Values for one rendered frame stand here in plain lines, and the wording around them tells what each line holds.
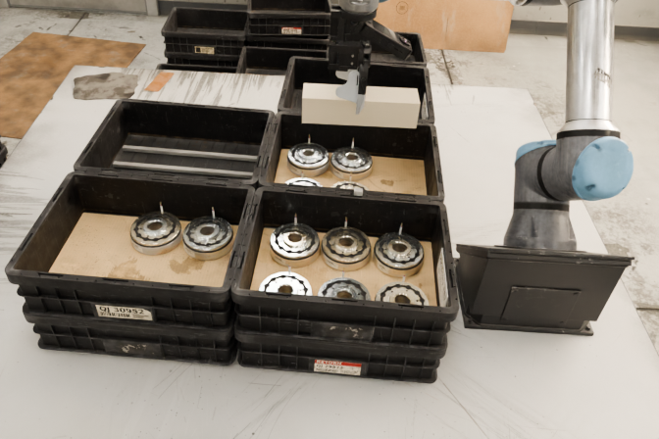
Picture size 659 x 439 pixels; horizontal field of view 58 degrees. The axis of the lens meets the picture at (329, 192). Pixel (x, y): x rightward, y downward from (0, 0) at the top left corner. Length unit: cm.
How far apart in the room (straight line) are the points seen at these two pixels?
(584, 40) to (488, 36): 285
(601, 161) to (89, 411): 105
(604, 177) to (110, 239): 99
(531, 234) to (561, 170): 16
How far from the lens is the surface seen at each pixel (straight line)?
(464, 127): 195
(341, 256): 121
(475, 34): 409
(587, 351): 140
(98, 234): 135
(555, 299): 131
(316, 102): 122
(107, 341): 126
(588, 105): 125
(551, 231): 131
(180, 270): 124
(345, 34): 117
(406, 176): 148
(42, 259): 128
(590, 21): 129
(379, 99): 123
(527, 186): 133
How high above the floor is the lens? 173
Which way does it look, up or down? 40 degrees down
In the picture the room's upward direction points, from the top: 4 degrees clockwise
